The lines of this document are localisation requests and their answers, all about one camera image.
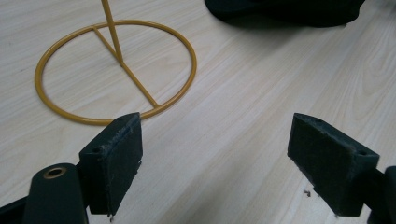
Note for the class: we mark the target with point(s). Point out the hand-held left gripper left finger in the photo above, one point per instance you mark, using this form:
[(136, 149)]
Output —
[(116, 168)]

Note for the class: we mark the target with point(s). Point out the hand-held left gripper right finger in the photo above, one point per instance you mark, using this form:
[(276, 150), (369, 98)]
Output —
[(330, 168)]

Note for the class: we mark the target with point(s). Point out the dark cloth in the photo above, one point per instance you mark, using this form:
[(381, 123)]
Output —
[(280, 11)]

